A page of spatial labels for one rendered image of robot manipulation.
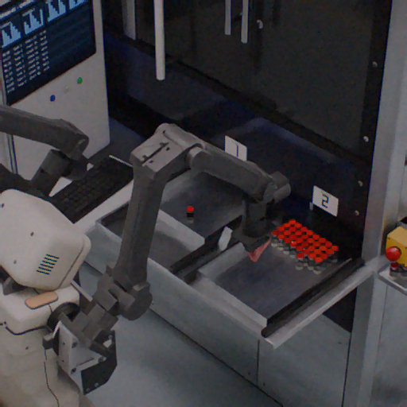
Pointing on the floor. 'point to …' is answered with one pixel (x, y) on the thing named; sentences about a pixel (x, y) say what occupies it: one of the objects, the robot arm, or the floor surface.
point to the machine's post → (380, 211)
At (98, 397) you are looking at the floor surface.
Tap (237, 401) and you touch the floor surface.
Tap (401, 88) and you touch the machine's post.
